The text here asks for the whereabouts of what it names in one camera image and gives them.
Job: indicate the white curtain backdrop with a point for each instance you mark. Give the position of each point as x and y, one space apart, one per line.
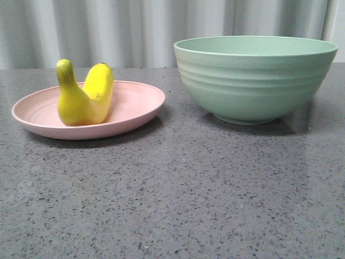
36 34

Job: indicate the green ribbed bowl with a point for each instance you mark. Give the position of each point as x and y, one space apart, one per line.
252 80

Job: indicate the yellow banana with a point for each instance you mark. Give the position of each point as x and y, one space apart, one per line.
87 105

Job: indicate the pink plate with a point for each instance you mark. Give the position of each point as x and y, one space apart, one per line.
133 105

